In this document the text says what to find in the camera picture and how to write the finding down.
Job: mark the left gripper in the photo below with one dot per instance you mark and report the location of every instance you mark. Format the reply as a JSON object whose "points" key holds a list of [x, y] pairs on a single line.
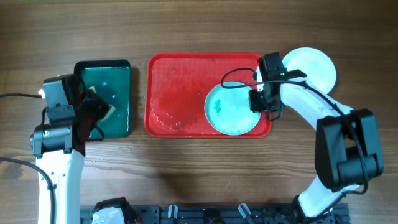
{"points": [[101, 105]]}

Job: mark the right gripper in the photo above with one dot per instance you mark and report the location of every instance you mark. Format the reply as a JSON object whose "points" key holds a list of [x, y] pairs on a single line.
{"points": [[255, 106]]}

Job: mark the green sponge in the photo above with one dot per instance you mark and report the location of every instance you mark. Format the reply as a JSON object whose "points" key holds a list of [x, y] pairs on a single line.
{"points": [[109, 112]]}

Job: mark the light blue plate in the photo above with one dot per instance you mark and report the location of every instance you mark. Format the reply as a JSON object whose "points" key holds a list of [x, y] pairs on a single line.
{"points": [[228, 111]]}

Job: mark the white plate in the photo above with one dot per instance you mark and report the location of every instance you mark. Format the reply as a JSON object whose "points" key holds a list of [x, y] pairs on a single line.
{"points": [[318, 67]]}

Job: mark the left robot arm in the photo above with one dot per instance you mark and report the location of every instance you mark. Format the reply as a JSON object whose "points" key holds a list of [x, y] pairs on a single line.
{"points": [[58, 145]]}

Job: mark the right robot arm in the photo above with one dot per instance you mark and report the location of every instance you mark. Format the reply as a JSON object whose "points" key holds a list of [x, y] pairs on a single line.
{"points": [[347, 146]]}

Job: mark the black tray with green water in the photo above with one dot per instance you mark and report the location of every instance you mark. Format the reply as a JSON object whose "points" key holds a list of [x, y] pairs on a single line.
{"points": [[111, 80]]}

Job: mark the red plastic tray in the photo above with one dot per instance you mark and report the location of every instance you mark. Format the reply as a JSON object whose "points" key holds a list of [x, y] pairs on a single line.
{"points": [[177, 86]]}

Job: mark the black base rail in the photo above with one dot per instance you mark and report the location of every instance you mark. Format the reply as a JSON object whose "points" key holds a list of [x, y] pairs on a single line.
{"points": [[116, 211]]}

